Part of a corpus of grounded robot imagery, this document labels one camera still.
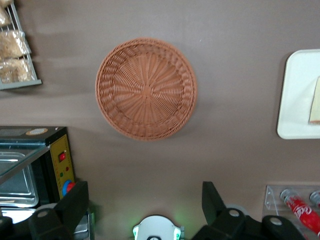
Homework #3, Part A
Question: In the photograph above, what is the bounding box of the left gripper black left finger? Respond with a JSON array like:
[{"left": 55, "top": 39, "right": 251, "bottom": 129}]
[{"left": 28, "top": 180, "right": 90, "bottom": 240}]

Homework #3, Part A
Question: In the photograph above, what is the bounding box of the red Coca-Cola bottle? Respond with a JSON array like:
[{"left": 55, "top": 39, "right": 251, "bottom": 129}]
[
  {"left": 309, "top": 189, "right": 320, "bottom": 209},
  {"left": 279, "top": 188, "right": 320, "bottom": 237}
]

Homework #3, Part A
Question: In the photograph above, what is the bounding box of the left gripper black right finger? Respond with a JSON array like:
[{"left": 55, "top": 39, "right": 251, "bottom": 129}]
[{"left": 192, "top": 181, "right": 254, "bottom": 240}]

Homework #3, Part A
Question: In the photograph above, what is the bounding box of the clear acrylic bottle rack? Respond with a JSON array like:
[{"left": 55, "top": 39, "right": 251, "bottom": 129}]
[{"left": 264, "top": 184, "right": 320, "bottom": 218}]

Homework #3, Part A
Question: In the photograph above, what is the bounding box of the cream plastic serving tray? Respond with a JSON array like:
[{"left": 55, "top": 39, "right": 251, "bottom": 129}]
[{"left": 276, "top": 49, "right": 320, "bottom": 140}]

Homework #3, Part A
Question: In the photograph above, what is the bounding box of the triangular sandwich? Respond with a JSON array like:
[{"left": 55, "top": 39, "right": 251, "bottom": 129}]
[{"left": 308, "top": 76, "right": 320, "bottom": 125}]

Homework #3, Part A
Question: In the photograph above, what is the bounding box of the stainless steel tray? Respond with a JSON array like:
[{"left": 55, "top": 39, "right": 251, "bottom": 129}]
[{"left": 0, "top": 151, "right": 40, "bottom": 209}]

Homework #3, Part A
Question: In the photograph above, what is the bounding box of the black food warmer yellow panel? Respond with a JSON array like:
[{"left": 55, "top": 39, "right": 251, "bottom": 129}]
[{"left": 0, "top": 125, "right": 96, "bottom": 240}]

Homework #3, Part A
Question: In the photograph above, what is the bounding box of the round brown wicker basket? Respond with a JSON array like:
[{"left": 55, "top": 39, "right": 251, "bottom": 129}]
[{"left": 94, "top": 37, "right": 199, "bottom": 142}]

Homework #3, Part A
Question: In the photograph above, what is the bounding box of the grey wire rack tray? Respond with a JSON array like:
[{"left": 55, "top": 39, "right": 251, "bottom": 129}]
[{"left": 0, "top": 0, "right": 43, "bottom": 91}]

